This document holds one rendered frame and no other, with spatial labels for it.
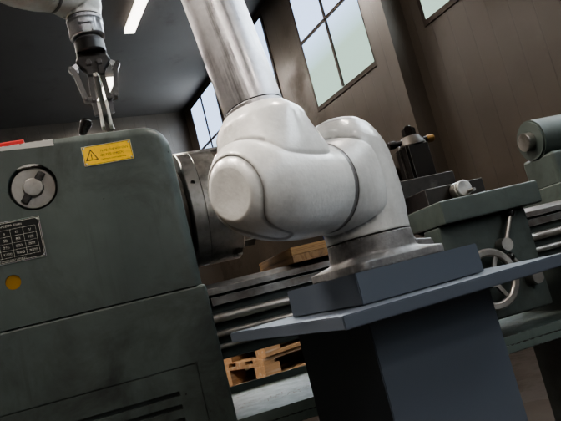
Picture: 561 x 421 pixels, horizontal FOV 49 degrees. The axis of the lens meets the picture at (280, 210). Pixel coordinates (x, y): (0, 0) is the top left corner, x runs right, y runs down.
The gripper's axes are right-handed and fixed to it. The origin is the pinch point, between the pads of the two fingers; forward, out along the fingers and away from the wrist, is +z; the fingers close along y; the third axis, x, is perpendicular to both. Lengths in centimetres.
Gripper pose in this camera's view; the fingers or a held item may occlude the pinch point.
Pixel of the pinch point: (104, 114)
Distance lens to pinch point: 164.0
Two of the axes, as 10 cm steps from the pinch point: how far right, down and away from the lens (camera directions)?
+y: 9.4, -2.0, 2.9
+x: -2.5, 1.9, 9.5
